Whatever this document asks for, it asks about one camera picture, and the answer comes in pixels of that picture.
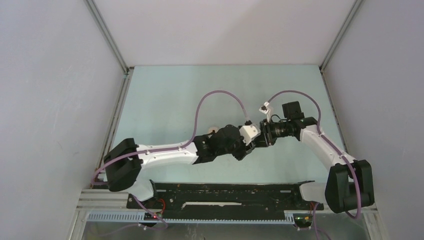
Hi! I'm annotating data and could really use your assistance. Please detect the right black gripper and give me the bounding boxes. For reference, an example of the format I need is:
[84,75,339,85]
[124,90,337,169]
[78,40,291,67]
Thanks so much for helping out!
[253,118,291,148]

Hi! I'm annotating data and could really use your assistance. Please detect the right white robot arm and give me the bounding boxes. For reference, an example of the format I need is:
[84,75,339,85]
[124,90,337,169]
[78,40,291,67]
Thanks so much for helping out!
[255,101,375,214]

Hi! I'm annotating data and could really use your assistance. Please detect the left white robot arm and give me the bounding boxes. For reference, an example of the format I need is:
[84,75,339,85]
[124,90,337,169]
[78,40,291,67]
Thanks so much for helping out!
[103,124,261,208]

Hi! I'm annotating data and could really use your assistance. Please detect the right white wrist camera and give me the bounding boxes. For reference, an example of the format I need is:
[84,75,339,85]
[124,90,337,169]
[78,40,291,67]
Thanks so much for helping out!
[258,101,274,123]

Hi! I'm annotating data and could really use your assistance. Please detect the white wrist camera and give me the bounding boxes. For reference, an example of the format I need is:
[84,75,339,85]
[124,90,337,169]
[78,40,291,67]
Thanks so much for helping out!
[239,124,261,146]
[258,101,274,123]

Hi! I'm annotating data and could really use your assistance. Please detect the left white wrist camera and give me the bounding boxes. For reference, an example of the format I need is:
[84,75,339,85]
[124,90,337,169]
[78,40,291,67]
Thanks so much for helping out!
[239,124,261,146]

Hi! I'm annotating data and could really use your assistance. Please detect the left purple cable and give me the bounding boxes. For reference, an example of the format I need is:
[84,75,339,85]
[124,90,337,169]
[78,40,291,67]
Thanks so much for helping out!
[90,90,250,231]

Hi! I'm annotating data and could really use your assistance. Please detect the black mounting base rail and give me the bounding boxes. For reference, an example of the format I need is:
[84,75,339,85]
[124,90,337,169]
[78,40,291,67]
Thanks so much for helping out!
[143,182,326,224]

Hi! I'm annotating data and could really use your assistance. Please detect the right aluminium frame post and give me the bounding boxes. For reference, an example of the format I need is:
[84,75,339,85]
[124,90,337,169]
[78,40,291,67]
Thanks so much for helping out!
[319,0,365,73]

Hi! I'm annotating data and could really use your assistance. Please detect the aluminium frame post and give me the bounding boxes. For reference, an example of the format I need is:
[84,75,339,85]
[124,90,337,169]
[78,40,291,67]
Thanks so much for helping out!
[319,0,365,73]
[83,0,130,74]

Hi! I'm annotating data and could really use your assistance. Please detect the left aluminium frame post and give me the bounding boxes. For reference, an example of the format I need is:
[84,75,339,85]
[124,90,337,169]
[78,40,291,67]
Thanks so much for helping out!
[83,0,130,74]

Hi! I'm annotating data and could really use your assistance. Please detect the grey slotted cable duct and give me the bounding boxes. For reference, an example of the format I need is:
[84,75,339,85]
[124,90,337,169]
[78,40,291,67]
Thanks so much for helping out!
[86,212,296,225]

